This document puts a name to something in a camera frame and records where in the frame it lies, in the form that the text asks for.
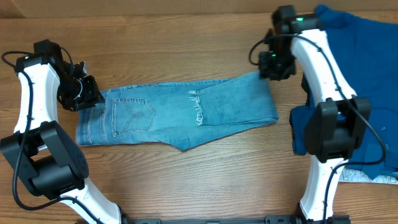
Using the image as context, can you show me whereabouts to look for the light blue jeans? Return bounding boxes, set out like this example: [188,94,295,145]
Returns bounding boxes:
[76,72,279,151]

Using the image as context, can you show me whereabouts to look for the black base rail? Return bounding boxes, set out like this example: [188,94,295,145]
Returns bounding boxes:
[76,214,351,224]

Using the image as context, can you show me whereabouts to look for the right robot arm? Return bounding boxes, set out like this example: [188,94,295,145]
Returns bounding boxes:
[257,5,371,223]

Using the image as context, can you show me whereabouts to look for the cardboard back panel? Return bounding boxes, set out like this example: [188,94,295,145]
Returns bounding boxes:
[1,0,397,18]

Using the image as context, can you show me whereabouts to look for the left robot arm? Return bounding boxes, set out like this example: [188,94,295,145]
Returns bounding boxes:
[1,39,132,223]

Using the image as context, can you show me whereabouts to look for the dark blue shirt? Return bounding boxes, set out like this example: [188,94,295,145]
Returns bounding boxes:
[289,4,398,180]

